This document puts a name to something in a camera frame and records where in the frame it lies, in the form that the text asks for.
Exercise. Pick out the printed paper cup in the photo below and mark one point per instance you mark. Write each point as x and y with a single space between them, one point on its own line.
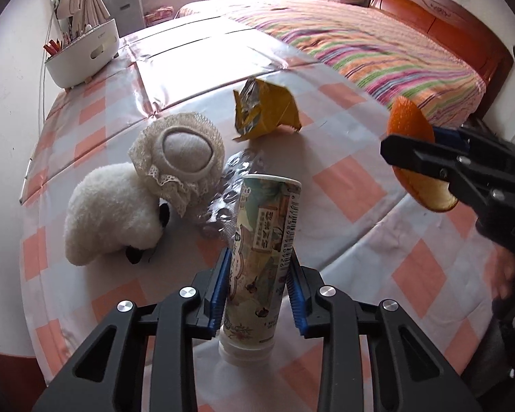
257 257

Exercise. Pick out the white plush sheep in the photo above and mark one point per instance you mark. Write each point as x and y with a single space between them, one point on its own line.
111 206

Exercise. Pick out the striped bed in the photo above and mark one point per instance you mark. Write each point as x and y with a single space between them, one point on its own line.
369 51

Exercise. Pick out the pink folded cloth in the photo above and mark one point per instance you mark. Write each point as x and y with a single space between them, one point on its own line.
158 13

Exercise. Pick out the person's grey clothing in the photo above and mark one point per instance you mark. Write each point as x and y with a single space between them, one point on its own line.
489 352

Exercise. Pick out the orange peel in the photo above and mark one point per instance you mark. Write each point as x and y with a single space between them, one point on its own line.
405 118

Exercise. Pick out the person's right hand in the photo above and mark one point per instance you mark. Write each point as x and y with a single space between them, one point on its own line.
506 277

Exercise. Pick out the orange checked tablecloth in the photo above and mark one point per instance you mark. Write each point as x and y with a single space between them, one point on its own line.
347 180

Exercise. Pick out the yellow snack bag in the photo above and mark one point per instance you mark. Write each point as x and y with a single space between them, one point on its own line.
274 107

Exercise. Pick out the clear plastic wrapper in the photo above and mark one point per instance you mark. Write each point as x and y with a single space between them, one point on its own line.
223 197

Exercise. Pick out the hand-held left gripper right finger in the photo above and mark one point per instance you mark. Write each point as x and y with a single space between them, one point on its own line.
295 300

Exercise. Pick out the white utensil holder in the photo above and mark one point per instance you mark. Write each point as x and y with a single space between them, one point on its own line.
86 58

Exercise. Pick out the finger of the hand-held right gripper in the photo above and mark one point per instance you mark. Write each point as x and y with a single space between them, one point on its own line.
420 156
452 135

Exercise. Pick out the tied striped curtain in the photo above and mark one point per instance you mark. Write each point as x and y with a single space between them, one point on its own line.
83 2

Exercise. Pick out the wooden headboard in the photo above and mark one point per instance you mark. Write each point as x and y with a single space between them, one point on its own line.
455 30

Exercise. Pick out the bundle of chopsticks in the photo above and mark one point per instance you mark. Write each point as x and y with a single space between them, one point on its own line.
58 45

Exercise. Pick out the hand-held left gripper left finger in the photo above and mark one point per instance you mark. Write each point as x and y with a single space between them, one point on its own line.
216 296

